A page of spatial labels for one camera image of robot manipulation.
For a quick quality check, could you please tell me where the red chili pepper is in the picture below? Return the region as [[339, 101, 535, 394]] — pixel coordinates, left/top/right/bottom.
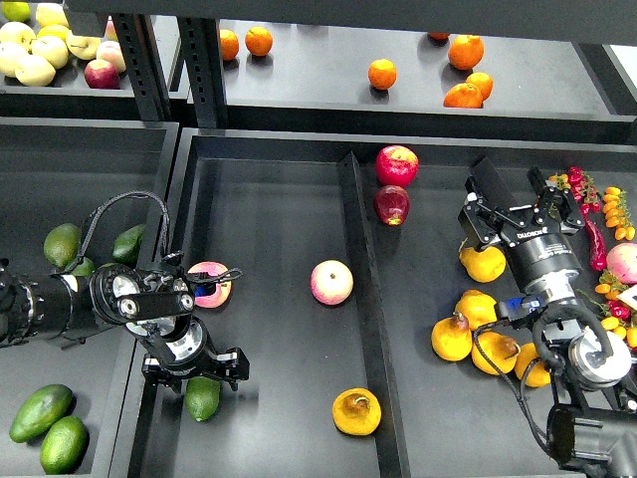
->
[[579, 202, 607, 272]]

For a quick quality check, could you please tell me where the pink apple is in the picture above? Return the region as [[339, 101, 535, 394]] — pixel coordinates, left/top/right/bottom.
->
[[310, 260, 353, 306], [188, 261, 232, 309]]

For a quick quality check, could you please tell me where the orange cherry tomato bunch left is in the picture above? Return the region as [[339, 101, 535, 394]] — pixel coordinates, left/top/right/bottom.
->
[[546, 173, 571, 190]]

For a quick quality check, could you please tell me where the dark red apple lower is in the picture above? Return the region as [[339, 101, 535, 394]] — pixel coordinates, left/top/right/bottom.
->
[[373, 185, 411, 227]]

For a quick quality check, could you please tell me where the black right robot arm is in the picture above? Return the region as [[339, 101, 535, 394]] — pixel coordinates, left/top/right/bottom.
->
[[459, 157, 636, 477]]

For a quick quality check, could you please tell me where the orange cherry tomato bunch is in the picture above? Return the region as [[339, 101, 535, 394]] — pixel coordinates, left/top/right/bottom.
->
[[602, 186, 636, 241], [546, 173, 571, 190]]

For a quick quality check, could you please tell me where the orange under shelf top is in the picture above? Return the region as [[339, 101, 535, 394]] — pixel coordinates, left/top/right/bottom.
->
[[428, 32, 450, 41]]

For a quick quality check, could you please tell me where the orange cherry tomato bunch right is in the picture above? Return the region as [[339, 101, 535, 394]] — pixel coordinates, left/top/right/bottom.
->
[[602, 186, 636, 241]]

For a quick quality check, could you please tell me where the orange on shelf centre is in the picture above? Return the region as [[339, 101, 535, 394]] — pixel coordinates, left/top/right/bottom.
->
[[367, 59, 397, 91]]

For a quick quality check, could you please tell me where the green avocado centre long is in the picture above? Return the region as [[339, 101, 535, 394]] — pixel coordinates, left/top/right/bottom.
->
[[71, 257, 96, 277]]

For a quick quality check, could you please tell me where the red apple upper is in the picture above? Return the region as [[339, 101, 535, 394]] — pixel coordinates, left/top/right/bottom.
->
[[375, 145, 420, 188]]

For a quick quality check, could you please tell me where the large orange on shelf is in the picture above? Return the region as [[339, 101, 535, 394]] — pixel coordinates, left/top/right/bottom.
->
[[448, 34, 485, 71]]

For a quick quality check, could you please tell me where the black upper left tray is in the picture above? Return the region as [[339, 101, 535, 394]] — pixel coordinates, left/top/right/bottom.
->
[[0, 2, 184, 122]]

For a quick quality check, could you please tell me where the red cherry tomato bunch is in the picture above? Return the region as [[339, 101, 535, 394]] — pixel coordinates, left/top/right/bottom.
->
[[567, 166, 601, 216]]

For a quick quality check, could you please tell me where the white label card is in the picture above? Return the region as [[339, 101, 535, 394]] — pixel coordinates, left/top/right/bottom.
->
[[617, 285, 637, 311]]

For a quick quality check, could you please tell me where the black left bin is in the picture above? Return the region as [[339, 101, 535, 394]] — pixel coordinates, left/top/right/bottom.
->
[[1, 119, 179, 477]]

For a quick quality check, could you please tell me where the black shelf post left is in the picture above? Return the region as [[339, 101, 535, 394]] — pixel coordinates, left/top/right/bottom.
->
[[111, 13, 171, 121]]

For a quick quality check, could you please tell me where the pink apple left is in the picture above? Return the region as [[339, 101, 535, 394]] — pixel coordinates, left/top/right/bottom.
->
[[188, 261, 232, 309]]

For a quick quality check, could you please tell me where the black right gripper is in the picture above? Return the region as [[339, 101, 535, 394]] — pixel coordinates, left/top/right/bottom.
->
[[458, 166, 584, 294]]

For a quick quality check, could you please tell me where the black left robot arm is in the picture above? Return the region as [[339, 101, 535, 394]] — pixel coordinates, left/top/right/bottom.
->
[[1, 190, 250, 392]]

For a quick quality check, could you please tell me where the black bin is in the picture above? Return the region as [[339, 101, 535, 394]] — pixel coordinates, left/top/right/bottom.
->
[[1, 119, 179, 477], [107, 126, 637, 478]]

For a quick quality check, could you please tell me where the orange on shelf front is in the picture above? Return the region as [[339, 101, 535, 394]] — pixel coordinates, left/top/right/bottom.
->
[[443, 83, 483, 109]]

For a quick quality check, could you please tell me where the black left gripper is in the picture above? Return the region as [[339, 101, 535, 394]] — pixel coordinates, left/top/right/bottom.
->
[[141, 318, 249, 393]]

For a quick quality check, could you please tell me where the black middle bin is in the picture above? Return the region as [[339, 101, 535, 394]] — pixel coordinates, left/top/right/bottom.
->
[[107, 126, 637, 478]]

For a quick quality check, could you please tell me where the black shelf post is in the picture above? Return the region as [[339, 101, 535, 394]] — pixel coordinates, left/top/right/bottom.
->
[[177, 17, 229, 129], [111, 13, 171, 121]]

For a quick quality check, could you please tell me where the pink apple middle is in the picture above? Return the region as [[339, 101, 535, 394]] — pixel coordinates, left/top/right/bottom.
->
[[310, 260, 353, 306]]

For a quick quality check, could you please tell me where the black upper shelf tray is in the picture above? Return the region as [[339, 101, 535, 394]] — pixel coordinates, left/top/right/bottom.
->
[[223, 24, 636, 144]]

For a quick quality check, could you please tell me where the mixed cherry tomato bunch lower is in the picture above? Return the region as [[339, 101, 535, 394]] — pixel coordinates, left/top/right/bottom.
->
[[580, 269, 636, 354]]

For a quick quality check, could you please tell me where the pink peach right edge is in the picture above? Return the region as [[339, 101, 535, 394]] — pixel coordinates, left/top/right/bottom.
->
[[606, 242, 637, 285]]

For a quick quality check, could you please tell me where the orange on shelf right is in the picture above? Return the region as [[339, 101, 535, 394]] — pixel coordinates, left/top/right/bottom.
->
[[466, 72, 494, 101]]

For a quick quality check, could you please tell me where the black bin divider left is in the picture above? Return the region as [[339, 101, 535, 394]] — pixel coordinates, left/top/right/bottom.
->
[[337, 151, 411, 477]]

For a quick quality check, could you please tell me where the yellow pear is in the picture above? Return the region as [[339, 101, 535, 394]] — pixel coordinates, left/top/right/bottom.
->
[[458, 238, 507, 283], [331, 387, 382, 436], [514, 343, 550, 388], [471, 332, 521, 375], [431, 312, 472, 361], [455, 289, 497, 331]]

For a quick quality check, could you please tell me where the black shelf post right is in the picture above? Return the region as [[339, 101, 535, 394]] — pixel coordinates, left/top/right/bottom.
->
[[177, 17, 229, 129]]

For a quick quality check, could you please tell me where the green avocado by bin wall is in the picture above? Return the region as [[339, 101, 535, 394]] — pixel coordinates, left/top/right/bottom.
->
[[111, 224, 145, 266]]

